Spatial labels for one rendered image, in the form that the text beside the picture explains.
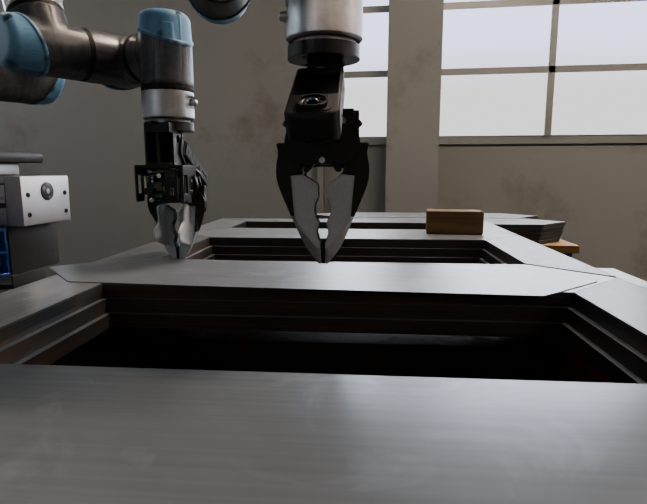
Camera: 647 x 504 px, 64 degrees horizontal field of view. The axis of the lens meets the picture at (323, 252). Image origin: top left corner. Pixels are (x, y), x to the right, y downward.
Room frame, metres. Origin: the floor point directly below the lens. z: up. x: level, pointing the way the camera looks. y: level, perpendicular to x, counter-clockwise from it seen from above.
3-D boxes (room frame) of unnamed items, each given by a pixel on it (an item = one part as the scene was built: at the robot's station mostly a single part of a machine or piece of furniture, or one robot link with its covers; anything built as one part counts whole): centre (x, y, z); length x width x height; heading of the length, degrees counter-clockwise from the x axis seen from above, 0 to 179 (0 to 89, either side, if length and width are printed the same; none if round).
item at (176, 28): (0.80, 0.23, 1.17); 0.09 x 0.08 x 0.11; 51
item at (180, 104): (0.79, 0.23, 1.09); 0.08 x 0.08 x 0.05
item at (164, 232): (0.79, 0.24, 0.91); 0.06 x 0.03 x 0.09; 175
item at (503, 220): (1.69, -0.35, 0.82); 0.80 x 0.40 x 0.06; 85
